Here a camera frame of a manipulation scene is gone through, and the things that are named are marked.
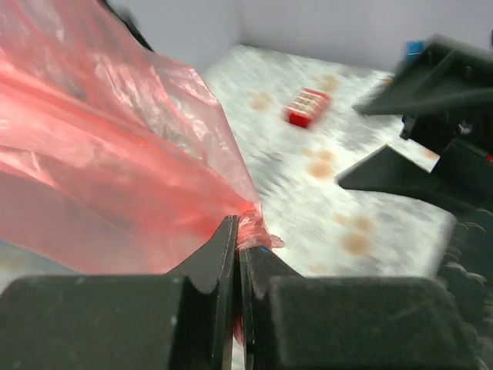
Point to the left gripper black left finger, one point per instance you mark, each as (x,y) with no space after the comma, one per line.
(179,320)

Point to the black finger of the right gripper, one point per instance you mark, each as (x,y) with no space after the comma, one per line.
(447,75)
(460,181)

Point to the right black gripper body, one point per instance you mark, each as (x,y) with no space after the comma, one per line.
(437,128)

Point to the red toy calculator block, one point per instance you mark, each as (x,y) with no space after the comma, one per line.
(306,108)

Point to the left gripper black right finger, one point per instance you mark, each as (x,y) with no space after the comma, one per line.
(296,322)

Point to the red plastic trash bag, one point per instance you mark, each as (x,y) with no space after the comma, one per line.
(114,158)

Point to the floral patterned table mat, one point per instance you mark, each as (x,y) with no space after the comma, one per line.
(322,228)

